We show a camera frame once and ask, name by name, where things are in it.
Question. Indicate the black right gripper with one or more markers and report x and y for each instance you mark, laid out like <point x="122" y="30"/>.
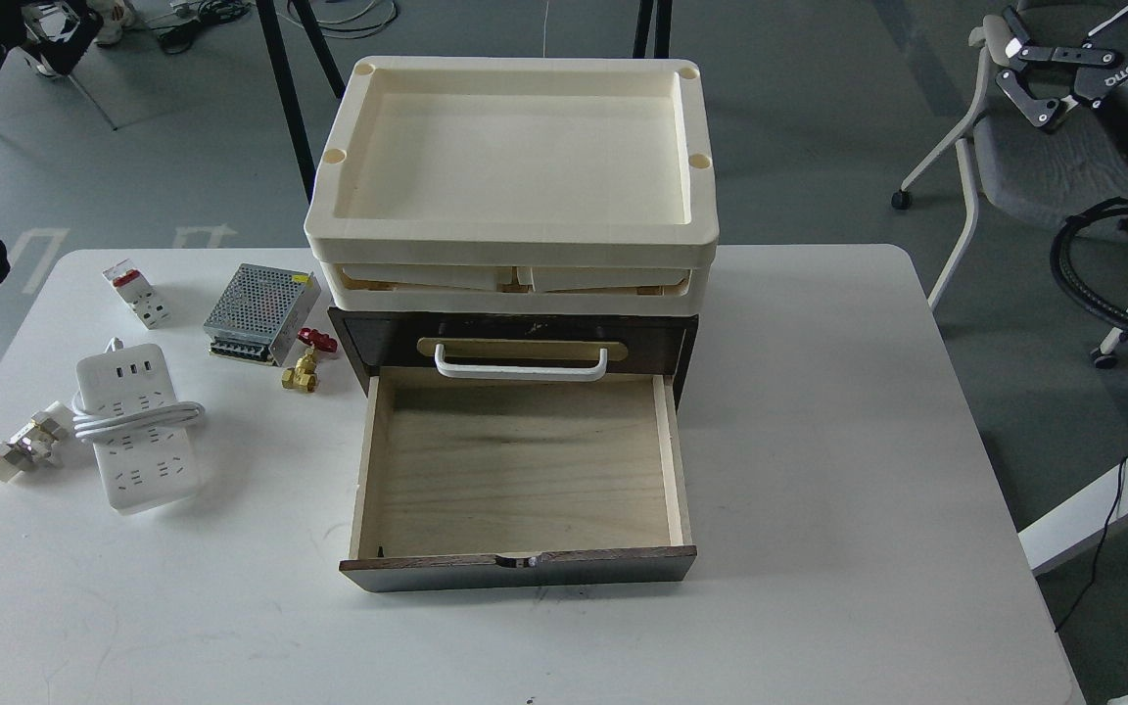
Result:
<point x="1047" y="43"/>

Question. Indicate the white power strip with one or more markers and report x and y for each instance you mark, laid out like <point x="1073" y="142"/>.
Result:
<point x="126" y="409"/>

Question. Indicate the dark wooden cabinet body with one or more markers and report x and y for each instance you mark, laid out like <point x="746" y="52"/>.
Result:
<point x="658" y="345"/>

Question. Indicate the grey white office chair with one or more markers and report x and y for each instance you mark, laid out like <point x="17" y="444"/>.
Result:
<point x="1073" y="180"/>

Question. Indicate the white side table edge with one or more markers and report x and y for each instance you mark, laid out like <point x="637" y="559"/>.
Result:
<point x="1077" y="523"/>

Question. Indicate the cream plastic lower tray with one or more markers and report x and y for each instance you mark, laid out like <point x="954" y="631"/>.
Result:
<point x="602" y="285"/>

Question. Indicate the cream plastic tray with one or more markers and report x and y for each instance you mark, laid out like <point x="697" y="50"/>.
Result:
<point x="513" y="152"/>
<point x="602" y="285"/>

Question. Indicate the cream plastic top tray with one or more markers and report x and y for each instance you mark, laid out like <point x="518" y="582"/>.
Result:
<point x="513" y="152"/>

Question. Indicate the open wooden drawer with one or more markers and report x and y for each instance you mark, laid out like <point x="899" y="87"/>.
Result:
<point x="515" y="484"/>

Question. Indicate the metal mesh power supply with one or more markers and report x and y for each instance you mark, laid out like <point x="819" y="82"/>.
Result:
<point x="260" y="313"/>

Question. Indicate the white sneakers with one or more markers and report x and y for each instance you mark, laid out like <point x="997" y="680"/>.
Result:
<point x="117" y="16"/>

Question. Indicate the white red circuit breaker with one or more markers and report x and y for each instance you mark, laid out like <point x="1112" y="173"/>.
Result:
<point x="138" y="293"/>

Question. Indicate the white red electrical component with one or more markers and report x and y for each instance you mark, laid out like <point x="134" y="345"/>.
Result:
<point x="34" y="446"/>

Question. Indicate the white drawer handle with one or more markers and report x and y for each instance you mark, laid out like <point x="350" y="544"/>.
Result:
<point x="519" y="373"/>

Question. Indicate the brass valve red handle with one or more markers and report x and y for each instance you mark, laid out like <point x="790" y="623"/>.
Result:
<point x="302" y="376"/>

